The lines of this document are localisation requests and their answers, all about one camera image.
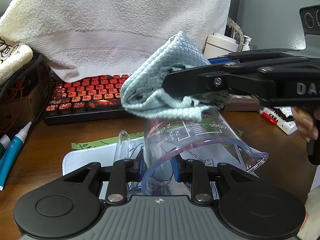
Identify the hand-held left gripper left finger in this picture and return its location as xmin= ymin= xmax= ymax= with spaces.
xmin=61 ymin=152 xmax=148 ymax=204

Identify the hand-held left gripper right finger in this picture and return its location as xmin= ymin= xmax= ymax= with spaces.
xmin=172 ymin=156 xmax=260 ymax=203

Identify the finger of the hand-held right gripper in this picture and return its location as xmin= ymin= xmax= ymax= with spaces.
xmin=162 ymin=64 xmax=278 ymax=98
xmin=209 ymin=49 xmax=310 ymax=66

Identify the grey blue cleaning cloth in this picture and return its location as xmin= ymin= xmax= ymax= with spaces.
xmin=121 ymin=31 xmax=230 ymax=122

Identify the clear plastic measuring cup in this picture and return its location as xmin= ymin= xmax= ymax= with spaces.
xmin=114 ymin=105 xmax=269 ymax=195

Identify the person's right hand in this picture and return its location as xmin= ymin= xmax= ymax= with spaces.
xmin=291 ymin=106 xmax=320 ymax=143

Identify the white pump bottle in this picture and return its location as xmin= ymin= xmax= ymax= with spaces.
xmin=241 ymin=36 xmax=252 ymax=52

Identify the white and black glove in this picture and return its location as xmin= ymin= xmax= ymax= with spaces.
xmin=277 ymin=106 xmax=294 ymax=120

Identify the red marker pen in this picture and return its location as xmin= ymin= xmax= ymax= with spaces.
xmin=260 ymin=110 xmax=278 ymax=125

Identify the white printed box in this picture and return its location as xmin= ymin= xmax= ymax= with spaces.
xmin=259 ymin=106 xmax=299 ymax=135

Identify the green printed paper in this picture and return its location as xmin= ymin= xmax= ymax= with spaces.
xmin=71 ymin=127 xmax=244 ymax=150

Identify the white cylindrical humidifier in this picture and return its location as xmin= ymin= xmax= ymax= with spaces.
xmin=204 ymin=33 xmax=240 ymax=60

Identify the cartoon printed mouse pad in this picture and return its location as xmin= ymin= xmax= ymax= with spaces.
xmin=62 ymin=136 xmax=259 ymax=200

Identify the red and black keyboard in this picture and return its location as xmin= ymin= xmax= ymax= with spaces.
xmin=44 ymin=74 xmax=155 ymax=126

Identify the large white towel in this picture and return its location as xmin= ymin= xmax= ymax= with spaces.
xmin=0 ymin=0 xmax=234 ymax=83

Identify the blue and white tube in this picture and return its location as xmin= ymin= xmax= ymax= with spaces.
xmin=0 ymin=121 xmax=32 ymax=190

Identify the person's fuzzy white clothing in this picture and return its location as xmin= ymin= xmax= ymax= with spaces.
xmin=297 ymin=186 xmax=320 ymax=240

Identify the brown cardboard box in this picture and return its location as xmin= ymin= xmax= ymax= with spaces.
xmin=0 ymin=77 xmax=49 ymax=130

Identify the green capped white tube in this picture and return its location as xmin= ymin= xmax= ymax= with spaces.
xmin=0 ymin=134 xmax=12 ymax=159

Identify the cartoon printed fluffy cloth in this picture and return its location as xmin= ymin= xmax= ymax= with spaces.
xmin=0 ymin=36 xmax=33 ymax=85

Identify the brown picture frame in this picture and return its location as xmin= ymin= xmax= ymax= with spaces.
xmin=224 ymin=95 xmax=263 ymax=112

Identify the thin red wire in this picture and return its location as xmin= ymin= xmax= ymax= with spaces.
xmin=0 ymin=76 xmax=27 ymax=133

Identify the thick black cable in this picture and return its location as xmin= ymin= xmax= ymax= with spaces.
xmin=0 ymin=54 xmax=50 ymax=135

